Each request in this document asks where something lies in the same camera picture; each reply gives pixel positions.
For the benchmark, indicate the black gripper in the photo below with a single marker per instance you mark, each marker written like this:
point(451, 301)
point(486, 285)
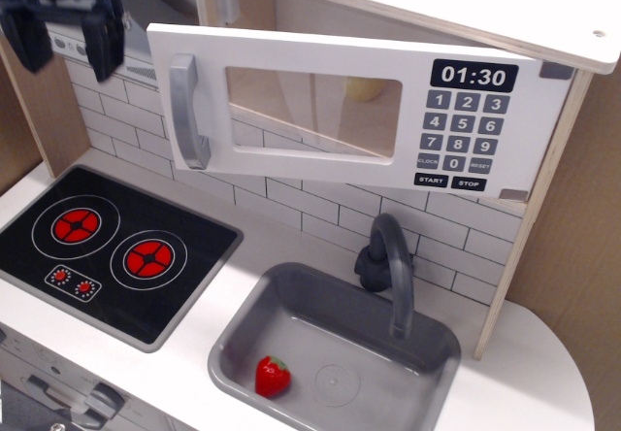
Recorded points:
point(103, 29)

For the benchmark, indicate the grey microwave door handle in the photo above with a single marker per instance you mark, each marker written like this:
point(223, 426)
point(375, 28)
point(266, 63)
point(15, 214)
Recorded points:
point(194, 148)

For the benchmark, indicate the white toy microwave door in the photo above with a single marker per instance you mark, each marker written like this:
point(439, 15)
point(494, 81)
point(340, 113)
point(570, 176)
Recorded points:
point(450, 119)

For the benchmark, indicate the yellow object inside microwave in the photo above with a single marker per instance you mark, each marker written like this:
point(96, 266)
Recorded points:
point(363, 89)

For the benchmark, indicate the white wooden microwave cabinet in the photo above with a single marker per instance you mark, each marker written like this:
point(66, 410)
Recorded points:
point(584, 34)

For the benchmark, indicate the grey toy extractor hood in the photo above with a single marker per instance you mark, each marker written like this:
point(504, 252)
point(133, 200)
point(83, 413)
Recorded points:
point(137, 65)

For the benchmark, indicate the black toy induction hob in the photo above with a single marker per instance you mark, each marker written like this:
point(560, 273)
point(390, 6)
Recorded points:
point(120, 259)

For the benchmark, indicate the grey toy faucet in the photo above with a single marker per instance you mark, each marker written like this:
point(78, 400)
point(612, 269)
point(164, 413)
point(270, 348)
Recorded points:
point(385, 263)

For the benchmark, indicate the red toy strawberry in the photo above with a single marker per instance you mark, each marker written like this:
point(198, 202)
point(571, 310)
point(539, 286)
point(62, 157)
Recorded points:
point(272, 376)

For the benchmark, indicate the grey toy sink basin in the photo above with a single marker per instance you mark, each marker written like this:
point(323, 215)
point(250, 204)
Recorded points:
point(347, 371)

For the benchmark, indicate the grey oven door handle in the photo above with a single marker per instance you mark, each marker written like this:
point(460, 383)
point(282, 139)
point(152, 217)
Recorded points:
point(91, 411)

